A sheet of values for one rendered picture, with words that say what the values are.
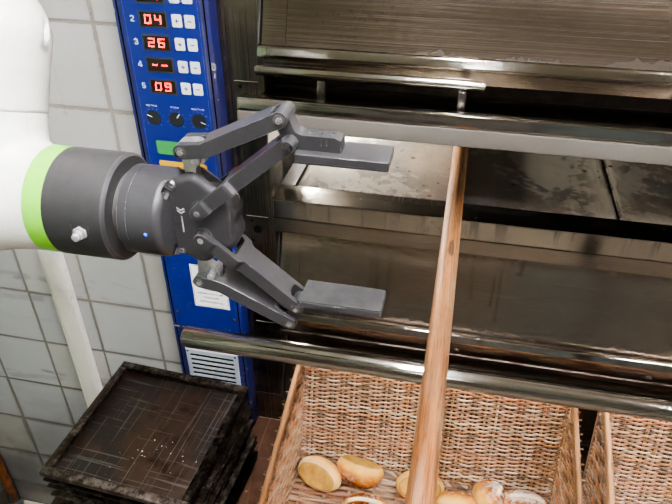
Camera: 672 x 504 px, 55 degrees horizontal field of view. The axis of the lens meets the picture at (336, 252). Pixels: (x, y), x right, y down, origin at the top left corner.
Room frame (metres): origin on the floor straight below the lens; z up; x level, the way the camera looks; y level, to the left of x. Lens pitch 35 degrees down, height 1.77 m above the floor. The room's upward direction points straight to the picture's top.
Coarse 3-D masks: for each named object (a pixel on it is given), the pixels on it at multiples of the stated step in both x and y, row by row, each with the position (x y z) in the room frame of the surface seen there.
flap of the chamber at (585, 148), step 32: (288, 96) 0.97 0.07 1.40; (352, 96) 0.98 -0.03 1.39; (384, 96) 0.98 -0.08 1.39; (416, 96) 0.99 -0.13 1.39; (448, 96) 1.00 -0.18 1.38; (320, 128) 0.85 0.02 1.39; (352, 128) 0.84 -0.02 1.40; (384, 128) 0.83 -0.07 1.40; (416, 128) 0.82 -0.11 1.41; (448, 128) 0.81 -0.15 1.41; (640, 160) 0.76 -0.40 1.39
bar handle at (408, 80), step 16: (256, 64) 0.92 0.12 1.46; (320, 80) 0.90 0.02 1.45; (336, 80) 0.89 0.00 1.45; (352, 80) 0.89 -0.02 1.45; (368, 80) 0.88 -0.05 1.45; (384, 80) 0.88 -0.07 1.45; (400, 80) 0.87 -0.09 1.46; (416, 80) 0.87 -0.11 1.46; (432, 80) 0.86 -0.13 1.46; (448, 80) 0.86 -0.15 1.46; (464, 80) 0.86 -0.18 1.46; (480, 80) 0.86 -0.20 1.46; (320, 96) 0.89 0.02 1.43; (464, 96) 0.85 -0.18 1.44
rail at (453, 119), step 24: (240, 96) 0.88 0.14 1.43; (264, 96) 0.88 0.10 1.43; (384, 120) 0.83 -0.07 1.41; (408, 120) 0.82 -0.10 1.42; (432, 120) 0.82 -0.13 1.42; (456, 120) 0.81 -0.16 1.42; (480, 120) 0.81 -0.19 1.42; (504, 120) 0.80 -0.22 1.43; (528, 120) 0.80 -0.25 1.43; (552, 120) 0.79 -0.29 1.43; (648, 144) 0.76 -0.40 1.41
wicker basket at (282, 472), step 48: (336, 384) 0.94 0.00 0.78; (288, 432) 0.83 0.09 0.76; (336, 432) 0.91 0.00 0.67; (384, 432) 0.90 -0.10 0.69; (480, 432) 0.87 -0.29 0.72; (528, 432) 0.85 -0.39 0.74; (576, 432) 0.78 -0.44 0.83; (288, 480) 0.81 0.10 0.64; (384, 480) 0.85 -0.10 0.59; (480, 480) 0.83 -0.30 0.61; (528, 480) 0.82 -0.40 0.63; (576, 480) 0.69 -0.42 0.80
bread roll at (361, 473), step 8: (344, 456) 0.87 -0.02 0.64; (352, 456) 0.88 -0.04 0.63; (344, 464) 0.85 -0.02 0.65; (352, 464) 0.84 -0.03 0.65; (360, 464) 0.84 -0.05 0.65; (368, 464) 0.85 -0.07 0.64; (376, 464) 0.86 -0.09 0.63; (344, 472) 0.83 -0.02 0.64; (352, 472) 0.83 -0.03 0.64; (360, 472) 0.83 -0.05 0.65; (368, 472) 0.83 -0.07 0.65; (376, 472) 0.83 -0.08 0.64; (344, 480) 0.83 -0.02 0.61; (352, 480) 0.82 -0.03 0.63; (360, 480) 0.82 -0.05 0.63; (368, 480) 0.82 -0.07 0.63; (376, 480) 0.82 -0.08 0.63; (360, 488) 0.82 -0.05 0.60; (368, 488) 0.82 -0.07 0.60
